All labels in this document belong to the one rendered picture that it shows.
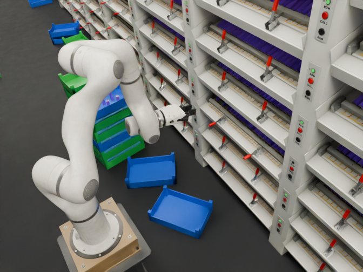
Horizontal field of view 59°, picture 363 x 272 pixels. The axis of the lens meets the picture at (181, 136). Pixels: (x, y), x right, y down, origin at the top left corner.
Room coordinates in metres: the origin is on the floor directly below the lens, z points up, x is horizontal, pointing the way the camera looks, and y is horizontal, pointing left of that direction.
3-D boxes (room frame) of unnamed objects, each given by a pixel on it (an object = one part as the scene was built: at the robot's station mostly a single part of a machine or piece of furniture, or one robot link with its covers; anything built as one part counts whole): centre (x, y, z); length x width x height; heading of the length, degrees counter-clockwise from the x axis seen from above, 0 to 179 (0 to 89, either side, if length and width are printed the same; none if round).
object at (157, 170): (1.35, 0.21, 0.04); 0.30 x 0.20 x 0.08; 88
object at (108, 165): (1.60, 0.44, 0.04); 0.30 x 0.20 x 0.08; 124
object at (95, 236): (0.73, 0.39, 0.47); 0.19 x 0.19 x 0.18
